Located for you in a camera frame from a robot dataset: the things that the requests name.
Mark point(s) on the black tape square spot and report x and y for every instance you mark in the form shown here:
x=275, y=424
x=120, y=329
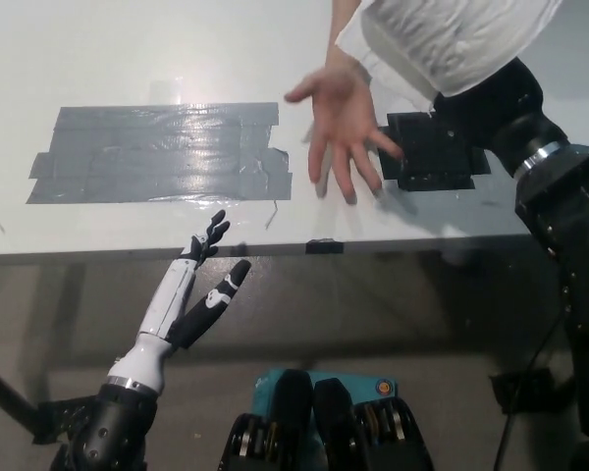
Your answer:
x=432, y=152

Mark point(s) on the bare person hand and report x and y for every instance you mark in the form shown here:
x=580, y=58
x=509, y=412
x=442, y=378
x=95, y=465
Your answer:
x=343, y=118

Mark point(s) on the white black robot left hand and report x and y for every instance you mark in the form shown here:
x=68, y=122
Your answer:
x=169, y=304

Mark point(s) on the black teal robot body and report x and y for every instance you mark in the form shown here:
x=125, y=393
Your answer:
x=334, y=427

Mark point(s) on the black table foot plate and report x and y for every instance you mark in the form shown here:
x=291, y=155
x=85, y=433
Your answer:
x=61, y=417
x=525, y=392

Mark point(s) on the black metal table leg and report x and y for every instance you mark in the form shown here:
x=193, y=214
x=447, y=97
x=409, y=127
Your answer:
x=7, y=395

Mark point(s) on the small black tape piece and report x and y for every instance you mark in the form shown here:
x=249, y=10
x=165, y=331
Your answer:
x=325, y=246

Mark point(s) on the grey duct tape patch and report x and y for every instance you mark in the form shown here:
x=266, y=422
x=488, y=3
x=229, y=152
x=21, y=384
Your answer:
x=162, y=157

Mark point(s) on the white toilet paper roll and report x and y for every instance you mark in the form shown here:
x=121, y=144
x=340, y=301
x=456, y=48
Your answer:
x=471, y=39

